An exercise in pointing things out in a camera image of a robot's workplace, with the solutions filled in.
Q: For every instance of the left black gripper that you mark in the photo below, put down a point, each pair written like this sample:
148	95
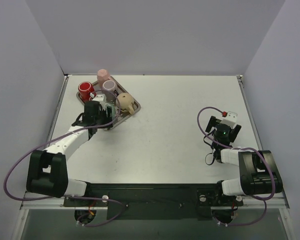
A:
109	113

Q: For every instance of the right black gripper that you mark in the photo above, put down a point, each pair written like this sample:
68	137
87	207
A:
212	122

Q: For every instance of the red mug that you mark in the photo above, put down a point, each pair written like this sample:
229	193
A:
86	91

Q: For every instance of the mauve purple mug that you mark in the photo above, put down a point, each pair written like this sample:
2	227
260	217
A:
111	89

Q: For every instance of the beige tan mug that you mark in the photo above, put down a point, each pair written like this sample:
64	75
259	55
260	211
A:
126	102

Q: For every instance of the pink faceted mug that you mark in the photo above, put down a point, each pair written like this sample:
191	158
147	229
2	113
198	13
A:
102	76

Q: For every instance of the green teal mug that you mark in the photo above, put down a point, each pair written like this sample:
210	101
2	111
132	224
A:
112	111

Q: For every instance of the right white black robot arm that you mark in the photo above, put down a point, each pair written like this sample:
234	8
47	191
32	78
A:
258	173

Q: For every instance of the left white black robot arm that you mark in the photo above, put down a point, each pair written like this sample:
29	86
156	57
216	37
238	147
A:
48	173

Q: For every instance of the silver metal tray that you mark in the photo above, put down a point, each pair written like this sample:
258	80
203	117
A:
105	103

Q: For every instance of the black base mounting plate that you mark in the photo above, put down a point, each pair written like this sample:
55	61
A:
169	201

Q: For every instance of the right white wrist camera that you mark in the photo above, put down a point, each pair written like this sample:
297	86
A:
230	118

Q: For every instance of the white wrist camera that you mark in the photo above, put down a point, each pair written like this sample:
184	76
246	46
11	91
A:
101	98
230	118

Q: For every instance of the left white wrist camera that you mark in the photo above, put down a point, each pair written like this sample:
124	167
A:
101	98

